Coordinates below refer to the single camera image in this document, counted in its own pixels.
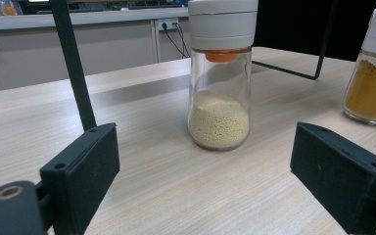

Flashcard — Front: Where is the black metal shelf rack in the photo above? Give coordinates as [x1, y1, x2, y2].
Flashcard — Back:
[48, 0, 339, 132]

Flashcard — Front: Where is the orange bottle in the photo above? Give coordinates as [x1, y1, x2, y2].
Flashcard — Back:
[0, 0, 19, 17]

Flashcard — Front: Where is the glass jar of orange powder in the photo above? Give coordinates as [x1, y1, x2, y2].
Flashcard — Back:
[342, 0, 376, 127]

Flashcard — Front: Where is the white wall power outlet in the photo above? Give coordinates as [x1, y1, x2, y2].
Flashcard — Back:
[158, 18, 180, 32]

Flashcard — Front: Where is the glass jar of beige granules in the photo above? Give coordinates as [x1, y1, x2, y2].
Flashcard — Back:
[187, 0, 259, 152]

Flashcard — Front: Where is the grey counter ledge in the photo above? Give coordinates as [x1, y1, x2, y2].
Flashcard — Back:
[0, 7, 190, 32]

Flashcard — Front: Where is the black plugged-in wall cables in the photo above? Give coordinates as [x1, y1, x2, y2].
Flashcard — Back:
[162, 23, 191, 60]

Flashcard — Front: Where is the black curtain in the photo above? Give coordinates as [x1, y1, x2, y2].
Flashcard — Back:
[254, 0, 376, 63]

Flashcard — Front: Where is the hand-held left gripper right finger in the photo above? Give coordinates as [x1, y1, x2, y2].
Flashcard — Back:
[290, 121, 376, 235]

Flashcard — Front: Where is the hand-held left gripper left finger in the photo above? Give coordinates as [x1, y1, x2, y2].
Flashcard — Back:
[39, 122, 120, 235]

